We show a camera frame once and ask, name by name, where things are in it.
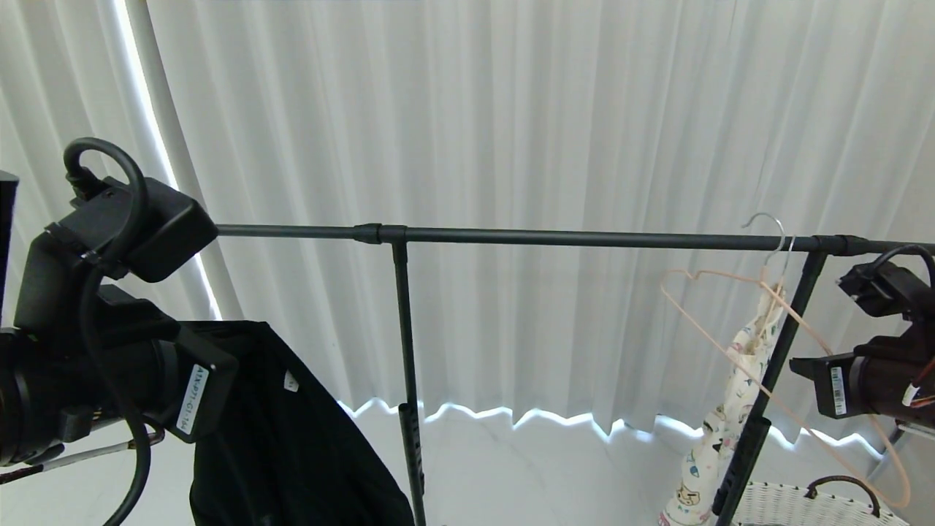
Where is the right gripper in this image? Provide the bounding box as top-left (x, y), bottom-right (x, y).
top-left (789, 321), bottom-right (935, 424)

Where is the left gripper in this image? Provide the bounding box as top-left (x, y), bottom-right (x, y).
top-left (0, 320), bottom-right (239, 468)

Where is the cream printed garment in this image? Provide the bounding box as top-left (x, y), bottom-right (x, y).
top-left (657, 289), bottom-right (788, 526)

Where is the pink clothes hanger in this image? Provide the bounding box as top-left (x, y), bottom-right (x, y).
top-left (760, 234), bottom-right (797, 322)
top-left (660, 212), bottom-right (914, 510)

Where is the black garment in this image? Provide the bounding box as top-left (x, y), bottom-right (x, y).
top-left (188, 320), bottom-right (416, 526)

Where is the white laundry basket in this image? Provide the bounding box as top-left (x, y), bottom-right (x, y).
top-left (730, 475), bottom-right (910, 526)

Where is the black clothes rack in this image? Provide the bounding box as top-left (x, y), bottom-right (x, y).
top-left (215, 223), bottom-right (935, 526)

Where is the white curtain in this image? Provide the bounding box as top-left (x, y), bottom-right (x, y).
top-left (0, 0), bottom-right (935, 448)

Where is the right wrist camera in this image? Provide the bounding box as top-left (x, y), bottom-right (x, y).
top-left (836, 259), bottom-right (935, 348)

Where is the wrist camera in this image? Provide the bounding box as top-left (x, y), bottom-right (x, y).
top-left (836, 259), bottom-right (935, 348)
top-left (15, 175), bottom-right (218, 340)

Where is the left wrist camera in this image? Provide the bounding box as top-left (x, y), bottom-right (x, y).
top-left (15, 175), bottom-right (218, 340)

